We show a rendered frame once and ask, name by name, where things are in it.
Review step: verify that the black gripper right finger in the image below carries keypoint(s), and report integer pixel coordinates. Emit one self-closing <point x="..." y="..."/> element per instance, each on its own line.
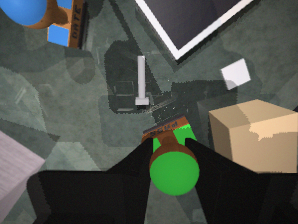
<point x="232" y="194"/>

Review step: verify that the green-handled rubber stamp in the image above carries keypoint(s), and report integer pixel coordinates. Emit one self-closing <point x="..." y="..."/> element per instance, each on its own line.
<point x="173" y="167"/>

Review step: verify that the blue and brown rubber stamp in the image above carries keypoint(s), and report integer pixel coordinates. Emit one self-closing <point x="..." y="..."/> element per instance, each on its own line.
<point x="65" y="19"/>

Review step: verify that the beige box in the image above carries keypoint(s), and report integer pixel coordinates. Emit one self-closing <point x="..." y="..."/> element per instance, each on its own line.
<point x="257" y="135"/>

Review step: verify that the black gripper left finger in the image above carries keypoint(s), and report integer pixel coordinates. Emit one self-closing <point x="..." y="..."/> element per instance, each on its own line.
<point x="122" y="191"/>

